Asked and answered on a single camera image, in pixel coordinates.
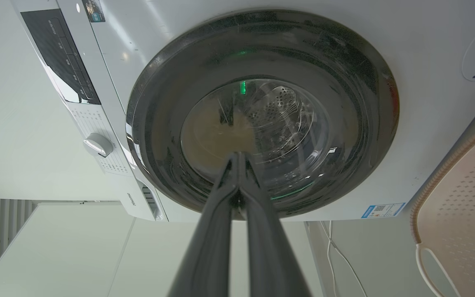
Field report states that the beige perforated laundry basket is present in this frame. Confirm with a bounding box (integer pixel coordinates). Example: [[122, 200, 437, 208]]
[[411, 125, 475, 297]]

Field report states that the round dark washing machine door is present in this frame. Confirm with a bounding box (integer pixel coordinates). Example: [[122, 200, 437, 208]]
[[125, 10, 400, 217]]

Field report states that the white power cable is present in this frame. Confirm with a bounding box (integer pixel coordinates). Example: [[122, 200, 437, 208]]
[[319, 220, 368, 297]]

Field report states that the silver washing machine dial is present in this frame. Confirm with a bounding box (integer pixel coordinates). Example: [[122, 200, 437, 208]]
[[83, 133, 114, 158]]

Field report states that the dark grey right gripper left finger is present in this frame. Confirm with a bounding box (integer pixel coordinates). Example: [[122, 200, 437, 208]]
[[167, 152, 239, 297]]

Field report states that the white front-load washing machine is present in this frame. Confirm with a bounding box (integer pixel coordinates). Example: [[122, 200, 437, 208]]
[[11, 0, 475, 222]]

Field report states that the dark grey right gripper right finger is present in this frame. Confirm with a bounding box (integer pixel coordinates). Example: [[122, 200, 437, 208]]
[[237, 152, 313, 297]]

